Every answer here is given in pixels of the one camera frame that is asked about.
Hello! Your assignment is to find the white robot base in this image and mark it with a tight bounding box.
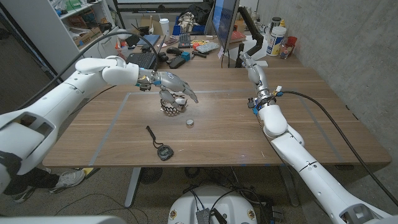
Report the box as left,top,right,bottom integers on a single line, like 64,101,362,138
167,185,258,224

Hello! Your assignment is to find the grey table leg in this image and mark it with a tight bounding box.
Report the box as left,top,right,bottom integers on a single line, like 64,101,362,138
124,167,141,208

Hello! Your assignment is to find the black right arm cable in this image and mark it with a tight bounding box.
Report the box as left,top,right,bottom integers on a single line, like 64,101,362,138
281,90,398,208

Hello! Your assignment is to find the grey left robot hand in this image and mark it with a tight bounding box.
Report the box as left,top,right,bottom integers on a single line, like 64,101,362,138
138,70,199,110

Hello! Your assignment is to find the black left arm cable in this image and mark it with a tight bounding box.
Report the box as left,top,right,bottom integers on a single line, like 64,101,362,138
15,30,159,110

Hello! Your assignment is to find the clear glass jar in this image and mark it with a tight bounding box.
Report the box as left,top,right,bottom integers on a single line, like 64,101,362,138
279,39,295,60

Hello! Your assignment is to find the small black keyboard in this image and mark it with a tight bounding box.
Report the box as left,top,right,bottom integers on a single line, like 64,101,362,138
178,32,191,49

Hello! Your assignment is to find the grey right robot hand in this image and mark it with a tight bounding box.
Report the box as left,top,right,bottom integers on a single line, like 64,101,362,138
239,51,272,98

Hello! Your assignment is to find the black computer monitor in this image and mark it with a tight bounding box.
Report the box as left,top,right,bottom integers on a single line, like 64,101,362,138
211,0,241,52

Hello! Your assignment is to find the white grey sneaker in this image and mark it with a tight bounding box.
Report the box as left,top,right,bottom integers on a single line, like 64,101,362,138
49,169,85,194

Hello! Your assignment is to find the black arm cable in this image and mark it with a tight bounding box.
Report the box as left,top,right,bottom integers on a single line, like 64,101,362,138
15,30,159,110
281,90,398,208

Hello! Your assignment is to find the person's dark trouser leg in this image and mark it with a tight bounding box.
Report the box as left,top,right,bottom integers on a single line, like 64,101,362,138
4,167,59,196

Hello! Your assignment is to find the white keyboard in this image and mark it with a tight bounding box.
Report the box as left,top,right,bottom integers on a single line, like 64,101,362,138
195,42,220,54

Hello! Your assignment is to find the blue storage bin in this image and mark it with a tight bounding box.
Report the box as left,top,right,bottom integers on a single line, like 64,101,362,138
172,15,206,35

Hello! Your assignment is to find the black stopwatch with lanyard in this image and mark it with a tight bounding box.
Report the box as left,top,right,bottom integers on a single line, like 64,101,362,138
146,125,175,162

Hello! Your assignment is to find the black laptop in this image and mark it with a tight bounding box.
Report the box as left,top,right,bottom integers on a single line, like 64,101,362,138
126,35,167,70

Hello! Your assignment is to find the white paper cup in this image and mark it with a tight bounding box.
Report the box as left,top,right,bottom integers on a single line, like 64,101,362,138
159,17,170,37

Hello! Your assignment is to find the white shelf cabinet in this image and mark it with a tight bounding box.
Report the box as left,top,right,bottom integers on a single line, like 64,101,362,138
0,0,121,72

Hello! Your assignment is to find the black bag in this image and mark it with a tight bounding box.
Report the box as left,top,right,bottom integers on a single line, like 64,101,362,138
178,2,214,26

